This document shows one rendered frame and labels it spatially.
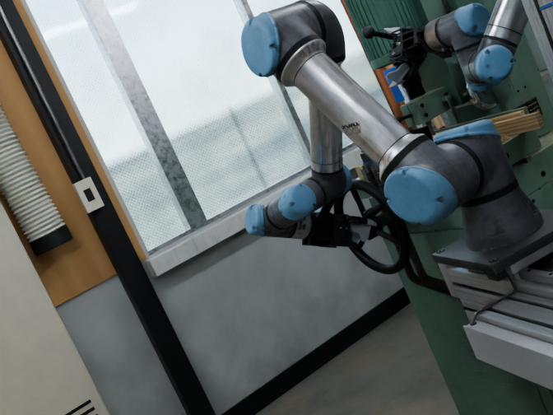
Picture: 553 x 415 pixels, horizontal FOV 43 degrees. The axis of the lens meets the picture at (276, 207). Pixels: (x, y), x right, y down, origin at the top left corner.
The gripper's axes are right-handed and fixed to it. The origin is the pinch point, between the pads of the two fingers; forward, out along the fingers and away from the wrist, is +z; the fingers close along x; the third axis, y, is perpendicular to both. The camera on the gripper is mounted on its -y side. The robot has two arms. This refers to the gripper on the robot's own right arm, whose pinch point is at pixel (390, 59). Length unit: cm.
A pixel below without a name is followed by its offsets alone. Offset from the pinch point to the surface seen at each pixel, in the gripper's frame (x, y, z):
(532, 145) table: 24.8, -29.5, -19.9
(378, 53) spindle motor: -5.3, -4.8, 11.1
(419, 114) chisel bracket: 12.1, -16.8, 9.0
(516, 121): 18.8, -24.4, -19.7
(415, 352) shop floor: 95, -83, 97
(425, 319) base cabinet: 73, -33, 30
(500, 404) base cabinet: 99, -45, 11
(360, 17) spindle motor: -15.5, 0.2, 12.7
